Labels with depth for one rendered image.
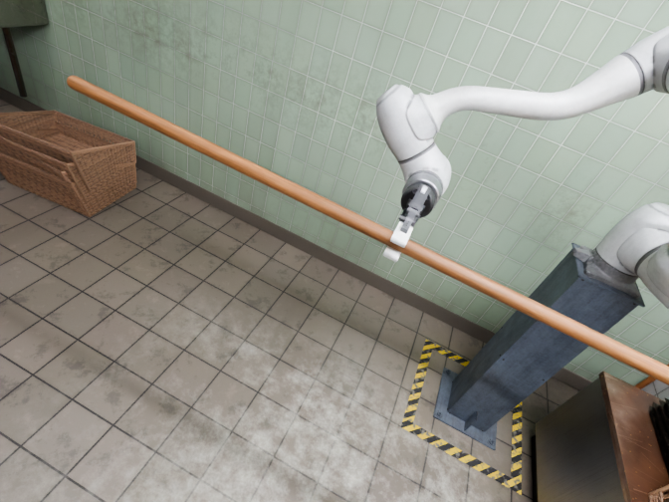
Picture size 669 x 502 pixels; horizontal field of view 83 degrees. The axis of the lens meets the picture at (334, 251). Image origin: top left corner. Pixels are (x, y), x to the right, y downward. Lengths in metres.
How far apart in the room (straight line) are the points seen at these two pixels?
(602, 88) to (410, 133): 0.42
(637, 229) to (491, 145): 0.73
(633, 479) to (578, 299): 0.59
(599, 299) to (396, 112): 0.98
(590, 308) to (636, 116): 0.79
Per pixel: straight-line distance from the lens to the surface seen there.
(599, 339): 0.83
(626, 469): 1.72
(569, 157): 1.95
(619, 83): 1.07
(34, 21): 3.15
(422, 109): 0.95
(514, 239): 2.11
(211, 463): 1.72
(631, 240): 1.48
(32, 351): 2.06
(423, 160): 0.96
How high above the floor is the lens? 1.63
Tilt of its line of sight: 39 degrees down
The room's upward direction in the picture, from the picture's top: 20 degrees clockwise
